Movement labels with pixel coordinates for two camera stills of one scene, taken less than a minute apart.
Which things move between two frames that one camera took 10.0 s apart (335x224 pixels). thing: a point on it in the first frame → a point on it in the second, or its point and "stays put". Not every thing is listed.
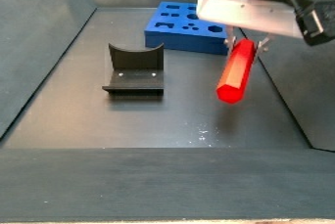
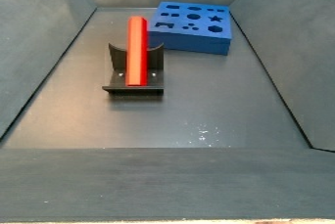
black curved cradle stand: [138, 72] stays put
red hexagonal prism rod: [229, 90] → [138, 52]
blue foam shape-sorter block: [178, 29] stays put
